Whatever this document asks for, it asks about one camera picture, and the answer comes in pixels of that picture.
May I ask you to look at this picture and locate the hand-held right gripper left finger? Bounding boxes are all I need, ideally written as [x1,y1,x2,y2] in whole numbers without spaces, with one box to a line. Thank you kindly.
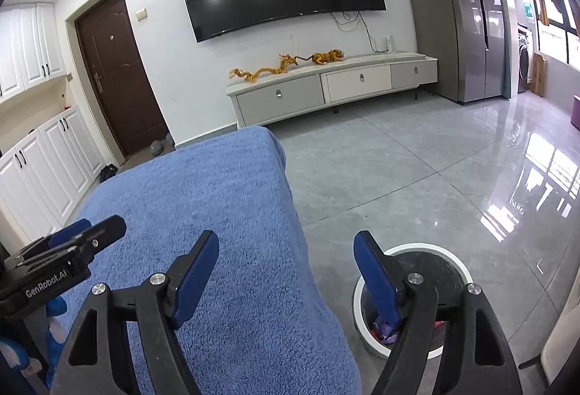
[49,229,220,395]

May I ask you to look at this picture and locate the white base cabinets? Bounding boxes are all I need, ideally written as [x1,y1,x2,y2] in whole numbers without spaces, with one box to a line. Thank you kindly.
[0,107,107,242]

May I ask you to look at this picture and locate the dark brown door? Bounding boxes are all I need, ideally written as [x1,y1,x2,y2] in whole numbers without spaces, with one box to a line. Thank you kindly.
[75,0,170,160]

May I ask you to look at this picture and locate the white television cabinet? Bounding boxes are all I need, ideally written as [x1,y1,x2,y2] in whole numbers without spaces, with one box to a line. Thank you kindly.
[225,52,439,128]

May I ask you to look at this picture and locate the white wall cabinets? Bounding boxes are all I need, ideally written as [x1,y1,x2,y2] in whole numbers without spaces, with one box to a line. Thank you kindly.
[0,1,66,99]

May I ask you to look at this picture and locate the window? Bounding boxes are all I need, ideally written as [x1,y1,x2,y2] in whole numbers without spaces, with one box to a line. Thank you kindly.
[523,0,580,71]

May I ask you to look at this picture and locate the blue fleece blanket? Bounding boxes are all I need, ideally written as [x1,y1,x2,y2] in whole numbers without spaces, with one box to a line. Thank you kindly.
[47,125,363,395]

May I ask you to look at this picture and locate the silver washing machine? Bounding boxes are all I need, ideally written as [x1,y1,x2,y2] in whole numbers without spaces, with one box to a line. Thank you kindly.
[517,25,535,94]

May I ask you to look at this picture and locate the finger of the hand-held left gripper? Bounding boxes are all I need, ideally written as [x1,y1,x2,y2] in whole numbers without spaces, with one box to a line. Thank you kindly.
[46,218,92,249]
[86,215,127,254]

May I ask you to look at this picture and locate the golden dragon ornament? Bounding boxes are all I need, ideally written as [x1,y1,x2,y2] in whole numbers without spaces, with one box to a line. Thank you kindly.
[229,54,309,83]

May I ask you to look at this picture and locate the brown cardboard box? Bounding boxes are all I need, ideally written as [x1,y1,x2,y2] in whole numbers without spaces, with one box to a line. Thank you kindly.
[531,52,549,97]

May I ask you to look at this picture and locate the white round trash bin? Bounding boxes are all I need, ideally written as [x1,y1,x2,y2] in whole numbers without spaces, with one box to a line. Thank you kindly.
[352,243,474,359]

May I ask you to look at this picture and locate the grey refrigerator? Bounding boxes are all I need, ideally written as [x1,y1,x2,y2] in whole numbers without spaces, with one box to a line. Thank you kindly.
[392,0,515,104]

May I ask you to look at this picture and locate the blue white patterned cloth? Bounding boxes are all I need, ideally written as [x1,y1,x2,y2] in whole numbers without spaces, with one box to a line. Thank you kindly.
[0,295,69,378]

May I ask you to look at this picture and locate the golden tiger ornament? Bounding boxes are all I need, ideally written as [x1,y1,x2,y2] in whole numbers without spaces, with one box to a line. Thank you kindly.
[310,49,347,67]

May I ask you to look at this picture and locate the beige furniture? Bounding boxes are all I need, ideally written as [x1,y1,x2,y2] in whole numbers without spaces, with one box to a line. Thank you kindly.
[539,300,580,395]

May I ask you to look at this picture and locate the grey shoes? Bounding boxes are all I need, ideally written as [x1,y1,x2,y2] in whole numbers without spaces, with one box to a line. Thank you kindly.
[149,133,175,155]

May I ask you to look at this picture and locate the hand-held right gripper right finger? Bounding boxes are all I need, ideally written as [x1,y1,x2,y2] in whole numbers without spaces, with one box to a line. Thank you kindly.
[353,231,524,395]

